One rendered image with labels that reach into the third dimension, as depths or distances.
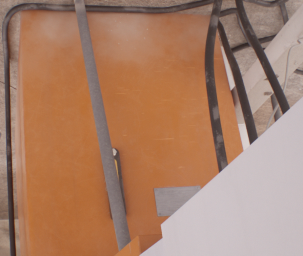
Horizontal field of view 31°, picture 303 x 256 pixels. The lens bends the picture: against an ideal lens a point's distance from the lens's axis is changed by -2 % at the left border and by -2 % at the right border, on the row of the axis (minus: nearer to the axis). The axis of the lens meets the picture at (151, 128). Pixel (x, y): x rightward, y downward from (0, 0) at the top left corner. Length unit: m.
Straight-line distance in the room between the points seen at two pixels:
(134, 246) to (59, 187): 0.36
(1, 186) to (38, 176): 1.28
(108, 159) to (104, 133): 0.06
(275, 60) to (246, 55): 0.44
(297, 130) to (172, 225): 0.22
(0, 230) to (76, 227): 1.80
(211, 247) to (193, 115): 0.80
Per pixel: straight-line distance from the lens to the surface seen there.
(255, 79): 1.21
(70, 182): 1.09
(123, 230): 0.87
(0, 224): 2.85
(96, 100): 1.02
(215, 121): 0.78
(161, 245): 0.60
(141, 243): 0.74
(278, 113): 1.59
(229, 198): 0.40
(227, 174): 0.40
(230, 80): 1.46
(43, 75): 1.19
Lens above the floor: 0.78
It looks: 24 degrees down
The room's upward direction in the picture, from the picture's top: 172 degrees clockwise
